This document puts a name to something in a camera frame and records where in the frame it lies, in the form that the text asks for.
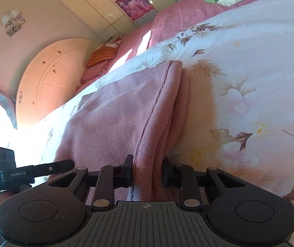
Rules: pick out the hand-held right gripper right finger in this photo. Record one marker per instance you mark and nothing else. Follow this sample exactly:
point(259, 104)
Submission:
point(168, 175)

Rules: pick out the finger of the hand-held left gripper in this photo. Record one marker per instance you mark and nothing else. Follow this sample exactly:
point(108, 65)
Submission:
point(54, 167)

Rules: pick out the person's left hand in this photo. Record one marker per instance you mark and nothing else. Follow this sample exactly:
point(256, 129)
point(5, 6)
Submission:
point(4, 198)

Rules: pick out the white floral quilt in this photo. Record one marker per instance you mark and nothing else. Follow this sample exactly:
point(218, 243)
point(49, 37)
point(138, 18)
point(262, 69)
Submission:
point(239, 69)

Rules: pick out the cream wardrobe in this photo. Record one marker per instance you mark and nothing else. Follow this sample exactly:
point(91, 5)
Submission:
point(90, 2)

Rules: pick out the orange striped pillow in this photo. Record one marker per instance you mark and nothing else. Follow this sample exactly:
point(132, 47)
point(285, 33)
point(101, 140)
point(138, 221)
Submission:
point(103, 52)

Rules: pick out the pink bedsheet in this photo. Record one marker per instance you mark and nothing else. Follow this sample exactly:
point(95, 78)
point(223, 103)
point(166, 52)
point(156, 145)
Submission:
point(178, 12)

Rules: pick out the pink knit sweater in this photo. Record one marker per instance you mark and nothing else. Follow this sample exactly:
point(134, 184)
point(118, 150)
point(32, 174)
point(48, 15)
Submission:
point(116, 113)

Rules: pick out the round cream headboard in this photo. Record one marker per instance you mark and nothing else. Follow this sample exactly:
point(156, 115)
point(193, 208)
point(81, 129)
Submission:
point(51, 82)

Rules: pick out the pink pillow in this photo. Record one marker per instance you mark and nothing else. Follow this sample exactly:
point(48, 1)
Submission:
point(95, 70)

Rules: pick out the purple wall poster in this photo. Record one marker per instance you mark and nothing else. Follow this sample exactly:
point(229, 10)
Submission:
point(134, 5)

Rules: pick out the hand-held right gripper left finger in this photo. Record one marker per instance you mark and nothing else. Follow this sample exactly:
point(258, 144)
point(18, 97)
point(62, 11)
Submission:
point(126, 172)

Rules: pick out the glass wall lamp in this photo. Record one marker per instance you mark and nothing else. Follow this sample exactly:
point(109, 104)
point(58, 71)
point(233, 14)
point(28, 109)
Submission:
point(13, 22)

